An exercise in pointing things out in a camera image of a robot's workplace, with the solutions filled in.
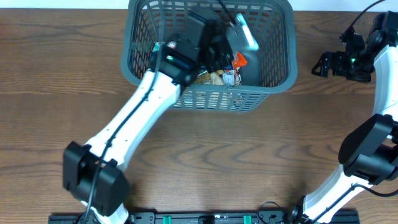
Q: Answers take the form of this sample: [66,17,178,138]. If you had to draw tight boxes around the blue Kleenex tissue multipack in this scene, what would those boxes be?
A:
[152,41,177,52]

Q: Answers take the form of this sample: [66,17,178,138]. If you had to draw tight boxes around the red spaghetti packet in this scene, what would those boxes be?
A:
[232,52,248,70]

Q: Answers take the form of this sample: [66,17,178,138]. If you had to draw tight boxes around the brown white snack packet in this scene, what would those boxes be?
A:
[222,70,241,86]

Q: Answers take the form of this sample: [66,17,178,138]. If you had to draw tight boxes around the beige snack bag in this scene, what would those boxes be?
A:
[194,70,224,85]

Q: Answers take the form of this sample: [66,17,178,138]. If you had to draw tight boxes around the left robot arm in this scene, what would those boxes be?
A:
[63,7,233,223]

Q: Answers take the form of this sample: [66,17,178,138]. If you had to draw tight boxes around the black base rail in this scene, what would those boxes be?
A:
[48,210,361,224]

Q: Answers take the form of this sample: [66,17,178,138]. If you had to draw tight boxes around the grey plastic lattice basket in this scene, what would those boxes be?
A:
[121,0,298,111]

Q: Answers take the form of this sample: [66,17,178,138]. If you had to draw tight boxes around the teal snack wrapper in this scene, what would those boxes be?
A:
[226,13,259,53]

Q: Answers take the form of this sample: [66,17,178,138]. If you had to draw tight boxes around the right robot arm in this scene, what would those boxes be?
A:
[286,11,397,223]

